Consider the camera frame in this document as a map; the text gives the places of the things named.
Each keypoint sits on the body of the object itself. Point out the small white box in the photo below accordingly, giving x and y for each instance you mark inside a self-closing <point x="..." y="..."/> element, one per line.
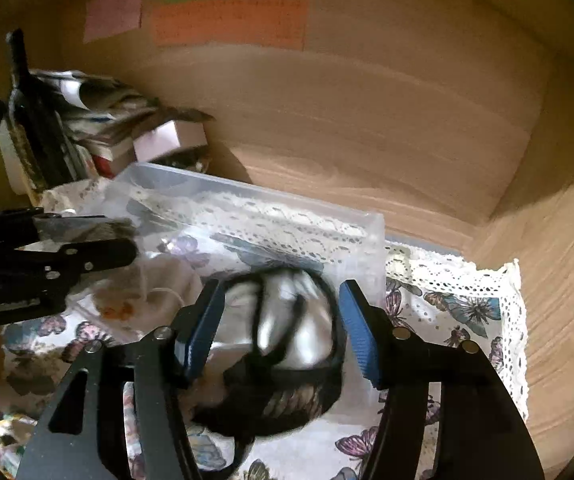
<point x="167" y="140"/>

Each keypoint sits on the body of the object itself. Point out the clear plastic container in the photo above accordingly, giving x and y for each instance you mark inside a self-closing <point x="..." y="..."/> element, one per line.
<point x="277" y="220"/>

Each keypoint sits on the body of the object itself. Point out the black upright object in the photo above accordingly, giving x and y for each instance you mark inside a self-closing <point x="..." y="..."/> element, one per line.
<point x="32" y="120"/>

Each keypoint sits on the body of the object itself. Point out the butterfly printed lace cloth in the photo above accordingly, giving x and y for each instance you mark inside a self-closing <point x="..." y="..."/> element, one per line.
<point x="467" y="310"/>

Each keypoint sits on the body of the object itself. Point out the stack of books and papers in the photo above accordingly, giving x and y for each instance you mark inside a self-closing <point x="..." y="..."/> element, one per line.
<point x="102" y="110"/>

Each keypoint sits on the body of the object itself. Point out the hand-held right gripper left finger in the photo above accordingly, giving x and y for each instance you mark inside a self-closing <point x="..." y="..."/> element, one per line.
<point x="201" y="332"/>

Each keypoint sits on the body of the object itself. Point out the pink sticky note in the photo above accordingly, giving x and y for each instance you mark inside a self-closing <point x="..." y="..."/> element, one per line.
<point x="112" y="12"/>

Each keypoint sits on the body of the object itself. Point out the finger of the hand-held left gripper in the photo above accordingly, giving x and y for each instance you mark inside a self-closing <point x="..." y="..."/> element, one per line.
<point x="87" y="227"/>
<point x="92" y="254"/>

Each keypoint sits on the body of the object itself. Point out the white and black cloth bundle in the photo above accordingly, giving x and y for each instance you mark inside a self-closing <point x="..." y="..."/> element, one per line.
<point x="292" y="320"/>

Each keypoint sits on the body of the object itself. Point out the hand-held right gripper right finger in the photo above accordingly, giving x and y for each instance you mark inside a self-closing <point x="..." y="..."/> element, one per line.
<point x="362" y="337"/>

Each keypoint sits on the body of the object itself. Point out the white cloth with orange print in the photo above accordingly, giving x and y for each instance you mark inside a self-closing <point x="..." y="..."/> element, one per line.
<point x="117" y="300"/>

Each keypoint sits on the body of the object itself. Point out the orange sticky note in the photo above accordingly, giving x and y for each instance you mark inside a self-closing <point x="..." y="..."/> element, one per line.
<point x="227" y="22"/>

